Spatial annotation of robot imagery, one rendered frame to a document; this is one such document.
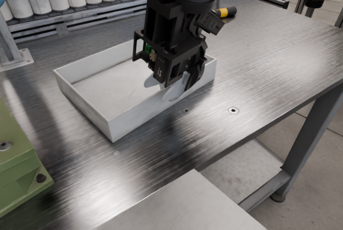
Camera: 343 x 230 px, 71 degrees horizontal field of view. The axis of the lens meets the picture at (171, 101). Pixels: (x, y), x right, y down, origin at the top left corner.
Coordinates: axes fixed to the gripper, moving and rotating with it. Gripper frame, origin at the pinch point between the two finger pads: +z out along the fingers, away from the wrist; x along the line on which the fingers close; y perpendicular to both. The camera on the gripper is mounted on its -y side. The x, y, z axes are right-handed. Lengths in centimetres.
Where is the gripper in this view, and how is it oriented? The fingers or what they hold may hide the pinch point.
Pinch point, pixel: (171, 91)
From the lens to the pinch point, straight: 45.1
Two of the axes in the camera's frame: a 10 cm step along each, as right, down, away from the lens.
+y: -6.7, 4.8, -5.7
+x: 7.2, 6.0, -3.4
